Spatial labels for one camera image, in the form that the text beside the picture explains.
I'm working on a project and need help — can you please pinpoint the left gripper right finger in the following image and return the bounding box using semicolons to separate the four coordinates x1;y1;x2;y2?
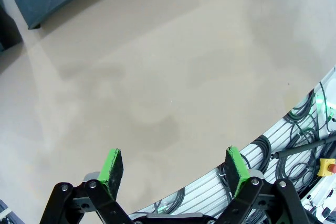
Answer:
215;145;313;224

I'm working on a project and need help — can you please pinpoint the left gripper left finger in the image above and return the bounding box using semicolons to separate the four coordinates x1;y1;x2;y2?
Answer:
39;148;132;224

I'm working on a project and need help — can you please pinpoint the yellow emergency stop box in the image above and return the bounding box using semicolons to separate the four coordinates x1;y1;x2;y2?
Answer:
317;157;336;177

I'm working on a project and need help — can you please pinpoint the black cable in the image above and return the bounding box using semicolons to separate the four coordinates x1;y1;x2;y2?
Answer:
285;89;317;132
250;134;273;174
277;159;317;192
154;187;186;215

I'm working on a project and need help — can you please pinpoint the grey cable with plug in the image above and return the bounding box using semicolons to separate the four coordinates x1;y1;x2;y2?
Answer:
271;136;336;161

